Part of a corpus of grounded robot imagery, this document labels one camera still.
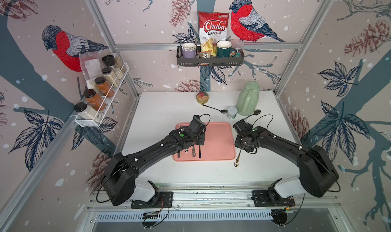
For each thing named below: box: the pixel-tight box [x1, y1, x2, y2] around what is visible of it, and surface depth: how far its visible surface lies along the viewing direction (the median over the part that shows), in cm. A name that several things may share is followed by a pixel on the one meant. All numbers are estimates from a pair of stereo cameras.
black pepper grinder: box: [101, 54, 124, 80], surface depth 82 cm
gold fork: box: [233, 148, 242, 168], surface depth 87 cm
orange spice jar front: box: [84, 89, 107, 111], surface depth 68 cm
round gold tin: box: [196, 91, 210, 105], surface depth 116 cm
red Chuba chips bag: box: [198, 11, 230, 57], surface depth 82 cm
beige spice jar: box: [101, 67, 120, 87], surface depth 78 cm
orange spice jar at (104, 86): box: [94, 76, 115, 98], surface depth 73 cm
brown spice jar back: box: [115, 55, 124, 70], surface depth 87 cm
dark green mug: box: [216, 40, 237, 58], surface depth 87 cm
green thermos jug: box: [236, 80, 261, 117], surface depth 94 cm
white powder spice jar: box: [73, 102, 98, 120], surface depth 62 cm
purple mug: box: [181, 42, 197, 59], surface depth 84 cm
